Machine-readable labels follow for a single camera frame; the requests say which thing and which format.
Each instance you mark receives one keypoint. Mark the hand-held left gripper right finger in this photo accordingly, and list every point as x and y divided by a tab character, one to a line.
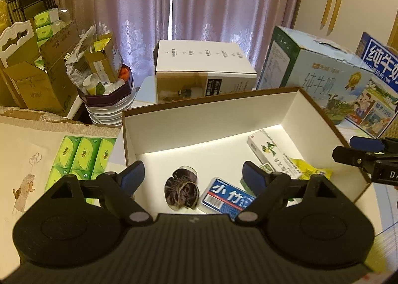
253	176

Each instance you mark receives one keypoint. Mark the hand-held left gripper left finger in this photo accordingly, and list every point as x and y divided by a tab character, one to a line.
133	176

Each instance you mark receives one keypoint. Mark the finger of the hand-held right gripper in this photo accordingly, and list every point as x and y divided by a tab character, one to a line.
349	155
367	144

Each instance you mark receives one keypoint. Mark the white medicine box green print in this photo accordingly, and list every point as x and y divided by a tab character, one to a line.
273	152

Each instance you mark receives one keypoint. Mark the blue white packet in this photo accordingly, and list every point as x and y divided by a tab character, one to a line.
225	197

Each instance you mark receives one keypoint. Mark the yellow snack packet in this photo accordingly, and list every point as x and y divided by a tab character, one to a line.
312	167

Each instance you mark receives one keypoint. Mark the brown hair scrunchie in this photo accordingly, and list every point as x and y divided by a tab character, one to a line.
182	189

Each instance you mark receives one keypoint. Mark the plaid bed sheet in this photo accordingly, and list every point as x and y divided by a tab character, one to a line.
382	209

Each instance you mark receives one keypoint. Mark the bundle of green tissue packets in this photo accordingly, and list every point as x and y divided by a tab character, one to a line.
82	156

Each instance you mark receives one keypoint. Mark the dark blue milk carton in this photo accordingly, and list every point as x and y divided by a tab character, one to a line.
377	85

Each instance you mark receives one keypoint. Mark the round purple and white tin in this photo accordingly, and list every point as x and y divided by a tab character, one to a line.
108	104

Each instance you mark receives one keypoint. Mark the light blue milk carton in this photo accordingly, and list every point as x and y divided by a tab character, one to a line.
307	69

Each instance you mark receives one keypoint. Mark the white and green cup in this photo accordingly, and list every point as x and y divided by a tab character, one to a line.
93	83

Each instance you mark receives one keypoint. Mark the olive green small box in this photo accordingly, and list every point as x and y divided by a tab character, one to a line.
104	58

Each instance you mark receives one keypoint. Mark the brown cardboard carton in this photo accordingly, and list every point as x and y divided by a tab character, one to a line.
60	63

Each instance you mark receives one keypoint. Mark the crumpled white plastic bag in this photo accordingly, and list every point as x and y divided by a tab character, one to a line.
77	54

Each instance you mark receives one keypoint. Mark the green tissue packs in carton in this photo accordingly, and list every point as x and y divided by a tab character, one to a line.
45	26

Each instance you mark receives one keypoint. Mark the pale purple curtain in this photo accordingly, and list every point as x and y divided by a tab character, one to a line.
186	4

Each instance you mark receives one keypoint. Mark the yellow plastic bag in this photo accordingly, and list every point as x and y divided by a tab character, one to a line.
2	15

